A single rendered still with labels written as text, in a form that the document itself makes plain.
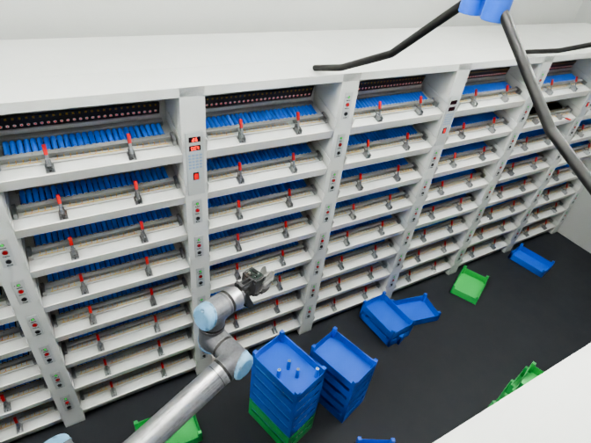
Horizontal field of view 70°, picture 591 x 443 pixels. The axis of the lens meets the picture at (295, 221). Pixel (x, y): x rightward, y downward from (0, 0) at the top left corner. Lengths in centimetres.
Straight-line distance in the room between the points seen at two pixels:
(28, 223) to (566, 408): 163
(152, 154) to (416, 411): 204
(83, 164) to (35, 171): 14
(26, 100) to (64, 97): 10
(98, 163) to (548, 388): 145
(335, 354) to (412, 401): 60
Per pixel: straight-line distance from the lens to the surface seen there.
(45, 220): 177
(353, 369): 243
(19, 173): 167
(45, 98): 154
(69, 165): 167
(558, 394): 82
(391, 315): 307
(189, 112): 163
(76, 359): 231
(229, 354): 150
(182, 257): 206
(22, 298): 196
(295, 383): 213
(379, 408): 273
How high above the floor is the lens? 229
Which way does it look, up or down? 37 degrees down
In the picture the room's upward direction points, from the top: 7 degrees clockwise
